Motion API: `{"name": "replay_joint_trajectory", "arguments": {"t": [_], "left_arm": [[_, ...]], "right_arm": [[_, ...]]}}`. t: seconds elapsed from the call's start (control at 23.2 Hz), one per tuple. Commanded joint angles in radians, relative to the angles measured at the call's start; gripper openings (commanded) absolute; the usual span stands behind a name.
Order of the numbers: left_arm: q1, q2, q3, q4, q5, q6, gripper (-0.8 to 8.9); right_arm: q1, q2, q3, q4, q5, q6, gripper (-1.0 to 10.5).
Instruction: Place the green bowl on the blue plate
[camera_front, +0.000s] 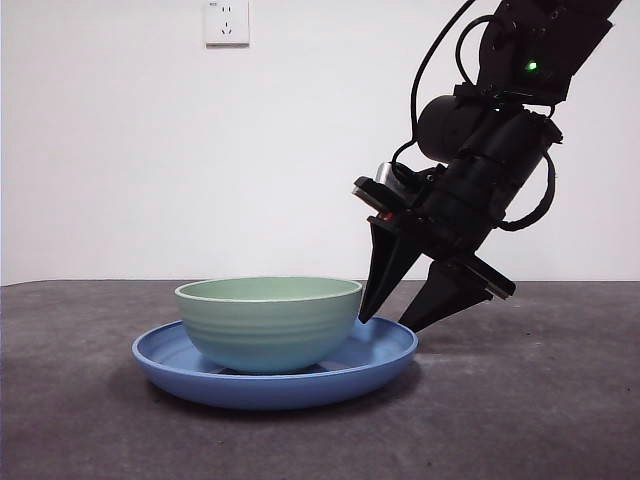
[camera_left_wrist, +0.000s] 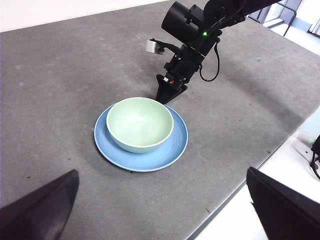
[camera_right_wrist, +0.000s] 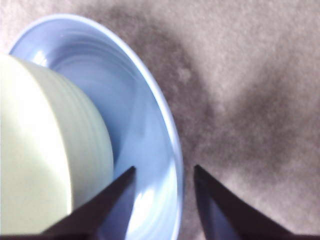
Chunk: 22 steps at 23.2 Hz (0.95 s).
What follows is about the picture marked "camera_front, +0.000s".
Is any blue round plate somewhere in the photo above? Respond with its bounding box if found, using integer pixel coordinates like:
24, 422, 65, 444
131, 315, 420, 412

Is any green ribbed bowl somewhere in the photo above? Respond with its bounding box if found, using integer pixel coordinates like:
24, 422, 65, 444
174, 276, 364, 376

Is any black cable beside wrist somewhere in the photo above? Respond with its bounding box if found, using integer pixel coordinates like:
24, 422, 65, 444
499, 149, 557, 232

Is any white wall socket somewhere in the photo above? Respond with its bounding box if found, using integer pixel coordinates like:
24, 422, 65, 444
204, 0, 250, 50

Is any pale grey right wrist camera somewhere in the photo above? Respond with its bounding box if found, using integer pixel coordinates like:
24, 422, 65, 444
352, 160, 419, 214

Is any long black cable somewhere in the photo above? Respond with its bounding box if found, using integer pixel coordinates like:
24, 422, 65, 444
392, 0, 474, 169

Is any short looped black cable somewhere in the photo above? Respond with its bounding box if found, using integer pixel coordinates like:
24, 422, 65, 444
456, 13, 499, 86

